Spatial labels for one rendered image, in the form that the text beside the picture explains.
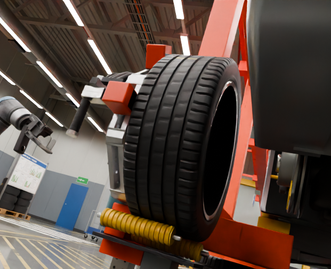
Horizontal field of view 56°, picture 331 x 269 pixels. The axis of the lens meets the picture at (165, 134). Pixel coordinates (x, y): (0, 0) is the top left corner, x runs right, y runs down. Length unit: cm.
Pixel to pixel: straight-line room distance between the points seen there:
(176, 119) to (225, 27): 130
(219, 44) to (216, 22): 18
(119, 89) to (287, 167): 59
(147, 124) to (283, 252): 91
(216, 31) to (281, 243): 128
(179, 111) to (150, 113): 9
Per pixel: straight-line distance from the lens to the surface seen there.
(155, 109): 89
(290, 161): 107
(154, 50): 116
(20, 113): 146
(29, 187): 1074
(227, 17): 214
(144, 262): 108
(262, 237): 152
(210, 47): 200
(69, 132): 117
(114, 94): 93
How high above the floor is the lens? 47
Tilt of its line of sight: 19 degrees up
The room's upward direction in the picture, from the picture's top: 17 degrees clockwise
